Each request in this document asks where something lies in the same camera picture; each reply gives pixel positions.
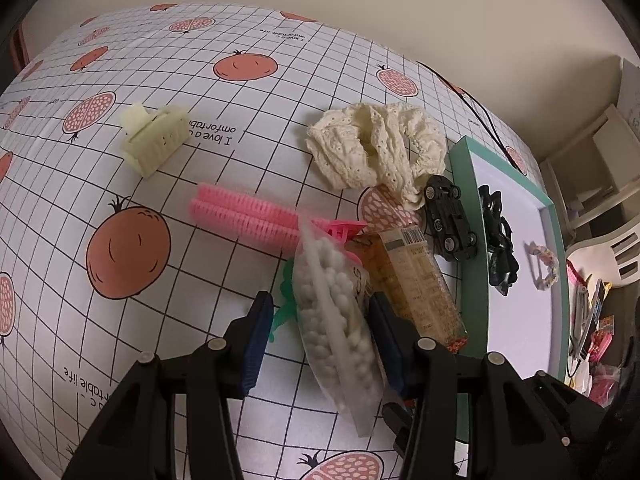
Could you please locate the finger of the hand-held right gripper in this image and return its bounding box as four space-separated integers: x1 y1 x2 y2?
381 401 417 459

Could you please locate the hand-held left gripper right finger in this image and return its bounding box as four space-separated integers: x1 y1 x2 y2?
367 292 581 480

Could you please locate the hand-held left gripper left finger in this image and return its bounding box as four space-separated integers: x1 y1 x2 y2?
60 291 275 480

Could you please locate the orange snack packet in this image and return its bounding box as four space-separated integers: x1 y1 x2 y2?
357 227 468 356

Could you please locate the clear bag of white beads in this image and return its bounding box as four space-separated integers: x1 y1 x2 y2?
291 220 388 438

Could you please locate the pink hair roller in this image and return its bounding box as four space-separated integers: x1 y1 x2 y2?
190 183 368 262

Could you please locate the green framed white tray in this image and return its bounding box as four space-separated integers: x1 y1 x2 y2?
447 136 571 479

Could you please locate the cream hair claw clip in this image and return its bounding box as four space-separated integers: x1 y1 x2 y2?
119 103 190 178

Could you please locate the green plastic hair clip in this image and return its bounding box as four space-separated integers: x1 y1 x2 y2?
270 257 302 346

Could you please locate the pile of colourful stationery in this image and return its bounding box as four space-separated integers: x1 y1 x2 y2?
567 275 626 406

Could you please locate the black toy car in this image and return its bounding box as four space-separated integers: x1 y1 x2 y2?
417 175 480 262

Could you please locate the white slatted chair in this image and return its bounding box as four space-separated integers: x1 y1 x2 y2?
565 220 640 292

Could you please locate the cream lace scrunchie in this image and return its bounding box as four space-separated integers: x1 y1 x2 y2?
306 102 447 214

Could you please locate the cream wooden shelf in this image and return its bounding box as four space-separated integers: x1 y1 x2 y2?
537 57 640 231

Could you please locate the stack of papers on shelf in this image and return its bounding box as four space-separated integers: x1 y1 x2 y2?
616 57 640 128

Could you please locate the black cable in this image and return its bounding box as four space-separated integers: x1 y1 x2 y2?
417 61 529 177

